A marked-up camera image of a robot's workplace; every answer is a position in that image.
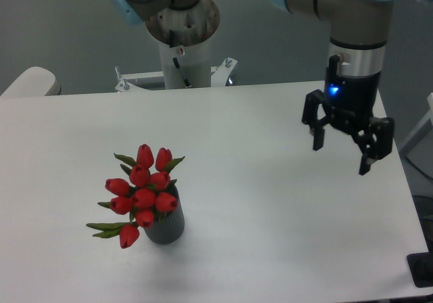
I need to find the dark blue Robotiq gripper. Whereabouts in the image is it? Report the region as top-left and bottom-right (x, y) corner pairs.
(302, 68), (395, 175)

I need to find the red tulip bouquet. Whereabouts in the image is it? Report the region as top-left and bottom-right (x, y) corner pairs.
(87, 144), (185, 249)

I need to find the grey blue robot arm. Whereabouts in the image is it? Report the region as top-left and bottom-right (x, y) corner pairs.
(111, 0), (394, 175)

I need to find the dark grey ribbed vase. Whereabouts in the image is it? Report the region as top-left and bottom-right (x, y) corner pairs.
(144, 185), (185, 245)

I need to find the white furniture at right edge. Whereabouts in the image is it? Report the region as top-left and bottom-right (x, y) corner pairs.
(398, 92), (433, 179)

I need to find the black device at table edge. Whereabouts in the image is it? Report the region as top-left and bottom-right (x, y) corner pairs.
(407, 252), (432, 288)

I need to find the beige chair back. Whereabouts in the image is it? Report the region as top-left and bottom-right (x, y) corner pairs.
(1, 66), (62, 99)

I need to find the white metal base frame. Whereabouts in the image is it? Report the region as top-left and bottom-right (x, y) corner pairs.
(114, 57), (238, 93)

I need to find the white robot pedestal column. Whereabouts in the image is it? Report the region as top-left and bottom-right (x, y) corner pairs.
(158, 41), (211, 90)

